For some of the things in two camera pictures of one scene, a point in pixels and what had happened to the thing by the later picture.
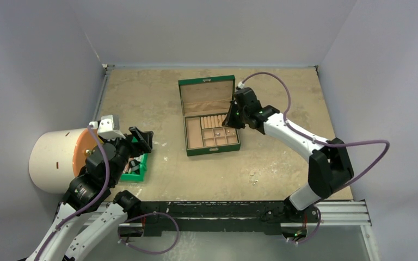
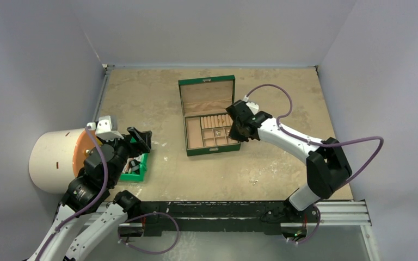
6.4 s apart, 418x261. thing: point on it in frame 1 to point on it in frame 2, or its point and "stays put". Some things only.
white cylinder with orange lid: [56, 157] stays put
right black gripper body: [240, 109] to [241, 121]
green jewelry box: [205, 100] stays put
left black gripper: [143, 138] stays put
